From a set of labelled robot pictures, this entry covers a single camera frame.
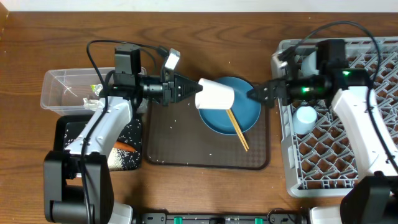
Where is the white tissue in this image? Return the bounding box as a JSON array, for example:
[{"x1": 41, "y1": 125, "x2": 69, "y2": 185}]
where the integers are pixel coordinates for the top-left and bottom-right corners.
[{"x1": 83, "y1": 96, "x2": 104, "y2": 111}]

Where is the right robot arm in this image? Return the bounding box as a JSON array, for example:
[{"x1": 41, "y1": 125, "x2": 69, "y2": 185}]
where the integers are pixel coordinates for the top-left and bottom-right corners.
[{"x1": 247, "y1": 39, "x2": 397, "y2": 223}]

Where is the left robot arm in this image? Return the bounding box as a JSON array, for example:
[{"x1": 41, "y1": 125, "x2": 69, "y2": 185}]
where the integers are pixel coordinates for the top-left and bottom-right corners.
[{"x1": 44, "y1": 40, "x2": 203, "y2": 224}]

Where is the grey dishwasher rack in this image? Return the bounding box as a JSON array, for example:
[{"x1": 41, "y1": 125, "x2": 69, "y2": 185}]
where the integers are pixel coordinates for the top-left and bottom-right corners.
[{"x1": 276, "y1": 37, "x2": 397, "y2": 198}]

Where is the light blue bowl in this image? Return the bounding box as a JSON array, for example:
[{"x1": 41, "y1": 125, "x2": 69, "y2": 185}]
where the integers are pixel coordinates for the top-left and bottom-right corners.
[{"x1": 301, "y1": 51, "x2": 319, "y2": 77}]

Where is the wooden chopstick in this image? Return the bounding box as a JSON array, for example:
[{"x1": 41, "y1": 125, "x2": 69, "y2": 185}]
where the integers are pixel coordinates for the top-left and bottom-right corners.
[
  {"x1": 228, "y1": 108, "x2": 250, "y2": 150},
  {"x1": 226, "y1": 109, "x2": 249, "y2": 152}
]

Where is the black waste tray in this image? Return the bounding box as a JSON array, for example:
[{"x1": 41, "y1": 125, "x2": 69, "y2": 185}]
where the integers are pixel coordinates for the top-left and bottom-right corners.
[{"x1": 53, "y1": 115, "x2": 142, "y2": 171}]

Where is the foil snack wrapper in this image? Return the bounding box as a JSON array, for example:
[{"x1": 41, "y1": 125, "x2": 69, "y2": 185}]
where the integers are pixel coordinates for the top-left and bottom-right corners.
[{"x1": 90, "y1": 84, "x2": 103, "y2": 96}]

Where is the white rice pile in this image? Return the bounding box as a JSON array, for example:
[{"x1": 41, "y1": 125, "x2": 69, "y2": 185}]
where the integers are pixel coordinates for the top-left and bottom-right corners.
[{"x1": 63, "y1": 121, "x2": 142, "y2": 172}]

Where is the light blue cup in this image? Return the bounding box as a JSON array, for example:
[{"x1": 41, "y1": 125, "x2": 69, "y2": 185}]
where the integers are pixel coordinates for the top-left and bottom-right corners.
[{"x1": 292, "y1": 106, "x2": 317, "y2": 135}]

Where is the brown serving tray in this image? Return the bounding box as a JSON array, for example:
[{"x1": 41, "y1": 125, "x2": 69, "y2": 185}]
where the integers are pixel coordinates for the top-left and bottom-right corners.
[{"x1": 145, "y1": 97, "x2": 271, "y2": 170}]

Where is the white pink cup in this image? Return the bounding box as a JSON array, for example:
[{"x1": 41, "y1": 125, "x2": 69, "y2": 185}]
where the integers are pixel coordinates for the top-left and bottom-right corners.
[{"x1": 195, "y1": 78, "x2": 234, "y2": 110}]

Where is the clear plastic bin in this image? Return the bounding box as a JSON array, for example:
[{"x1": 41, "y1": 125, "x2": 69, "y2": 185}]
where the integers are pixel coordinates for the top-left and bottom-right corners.
[{"x1": 40, "y1": 67, "x2": 149, "y2": 116}]

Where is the orange carrot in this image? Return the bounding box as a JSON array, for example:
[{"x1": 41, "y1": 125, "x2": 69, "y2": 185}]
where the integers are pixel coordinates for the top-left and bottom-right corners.
[{"x1": 114, "y1": 141, "x2": 136, "y2": 152}]

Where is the dark blue plate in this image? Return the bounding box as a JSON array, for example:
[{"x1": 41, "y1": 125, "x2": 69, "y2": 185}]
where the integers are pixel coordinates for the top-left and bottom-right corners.
[{"x1": 199, "y1": 77, "x2": 261, "y2": 135}]

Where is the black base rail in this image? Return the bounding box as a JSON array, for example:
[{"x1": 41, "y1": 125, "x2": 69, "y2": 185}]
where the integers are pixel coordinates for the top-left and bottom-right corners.
[{"x1": 132, "y1": 210, "x2": 310, "y2": 224}]

